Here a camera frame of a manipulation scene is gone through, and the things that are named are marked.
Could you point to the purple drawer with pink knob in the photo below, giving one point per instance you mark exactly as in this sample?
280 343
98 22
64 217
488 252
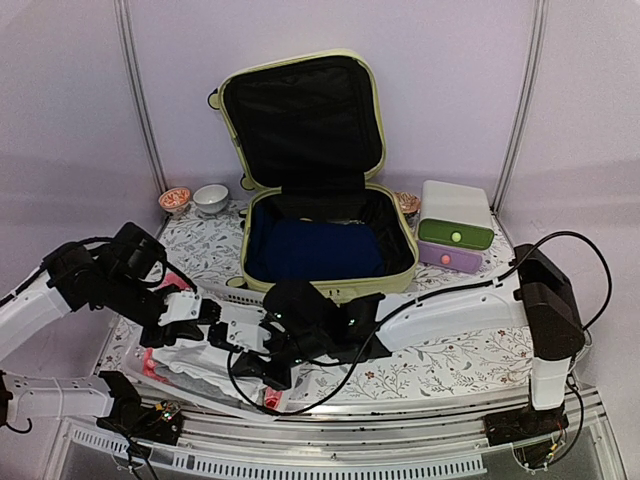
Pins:
452 258

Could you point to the white ceramic bowl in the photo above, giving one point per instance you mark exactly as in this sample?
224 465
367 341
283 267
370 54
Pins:
211 199

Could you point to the pink printed garment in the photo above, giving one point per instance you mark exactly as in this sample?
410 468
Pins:
254 389

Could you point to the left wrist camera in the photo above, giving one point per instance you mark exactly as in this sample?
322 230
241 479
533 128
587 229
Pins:
188 306

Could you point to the floral patterned tablecloth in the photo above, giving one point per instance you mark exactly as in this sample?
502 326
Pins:
470 363

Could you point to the light green hard-shell suitcase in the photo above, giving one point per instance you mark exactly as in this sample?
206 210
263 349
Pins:
310 140

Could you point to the white t-shirt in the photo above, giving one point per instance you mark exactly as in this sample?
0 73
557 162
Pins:
199 359

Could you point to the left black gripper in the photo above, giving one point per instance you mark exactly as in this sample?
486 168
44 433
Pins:
182 329

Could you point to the green drawer with knob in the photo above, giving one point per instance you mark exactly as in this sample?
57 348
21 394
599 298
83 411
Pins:
455 234

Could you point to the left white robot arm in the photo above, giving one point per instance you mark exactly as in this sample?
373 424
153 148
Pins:
46 354

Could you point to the white plastic mesh basket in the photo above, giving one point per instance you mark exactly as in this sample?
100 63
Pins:
132 362

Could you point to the left metal corner post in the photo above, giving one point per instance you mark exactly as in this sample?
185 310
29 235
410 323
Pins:
124 25

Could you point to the metal corner post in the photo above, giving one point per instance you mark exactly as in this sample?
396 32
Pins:
531 68
124 25

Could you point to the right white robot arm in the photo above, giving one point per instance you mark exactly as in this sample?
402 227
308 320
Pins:
533 292

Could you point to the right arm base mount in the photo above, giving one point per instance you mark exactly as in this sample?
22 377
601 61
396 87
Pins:
535 436

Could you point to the dark blue garment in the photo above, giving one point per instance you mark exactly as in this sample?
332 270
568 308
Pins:
296 249

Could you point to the grey garment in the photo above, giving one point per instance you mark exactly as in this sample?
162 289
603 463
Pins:
202 388

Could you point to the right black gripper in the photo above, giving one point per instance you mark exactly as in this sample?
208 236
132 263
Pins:
250 363

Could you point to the right metal corner post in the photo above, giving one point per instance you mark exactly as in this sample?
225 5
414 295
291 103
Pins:
531 68

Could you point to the pink bowl behind basket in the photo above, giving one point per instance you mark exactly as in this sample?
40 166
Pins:
175 201

